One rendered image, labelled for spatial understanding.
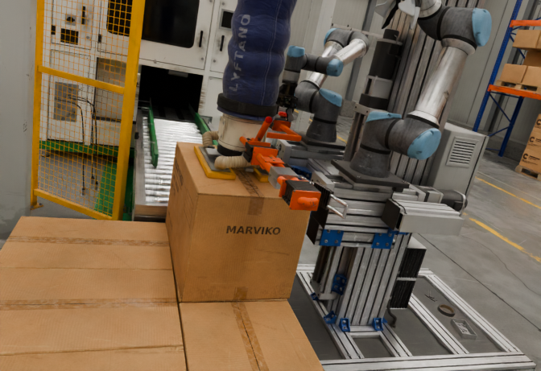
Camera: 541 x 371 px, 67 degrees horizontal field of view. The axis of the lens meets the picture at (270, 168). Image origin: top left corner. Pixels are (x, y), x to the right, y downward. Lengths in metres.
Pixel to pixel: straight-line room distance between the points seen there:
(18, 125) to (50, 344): 1.59
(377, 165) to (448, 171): 0.47
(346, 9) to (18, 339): 11.07
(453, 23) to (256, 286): 1.12
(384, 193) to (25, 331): 1.22
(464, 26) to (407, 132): 0.39
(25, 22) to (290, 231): 1.80
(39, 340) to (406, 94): 1.49
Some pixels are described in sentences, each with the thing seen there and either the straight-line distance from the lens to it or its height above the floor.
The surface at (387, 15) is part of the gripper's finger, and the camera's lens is 1.29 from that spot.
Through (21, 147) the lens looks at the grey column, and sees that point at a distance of 2.70.
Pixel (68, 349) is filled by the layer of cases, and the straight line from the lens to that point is 1.30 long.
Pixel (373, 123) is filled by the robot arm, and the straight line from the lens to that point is 1.51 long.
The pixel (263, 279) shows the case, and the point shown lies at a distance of 1.49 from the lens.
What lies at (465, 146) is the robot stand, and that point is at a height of 1.18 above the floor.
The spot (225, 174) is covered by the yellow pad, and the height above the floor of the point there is 0.96.
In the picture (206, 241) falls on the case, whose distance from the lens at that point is 1.35.
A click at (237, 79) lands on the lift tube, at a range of 1.45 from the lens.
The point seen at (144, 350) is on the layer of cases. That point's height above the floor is 0.54.
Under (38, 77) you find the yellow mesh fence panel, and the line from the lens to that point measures 3.13.
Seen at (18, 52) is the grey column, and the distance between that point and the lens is 2.60.
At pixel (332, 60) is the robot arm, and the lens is 1.88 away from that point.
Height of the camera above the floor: 1.40
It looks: 16 degrees down
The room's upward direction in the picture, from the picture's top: 12 degrees clockwise
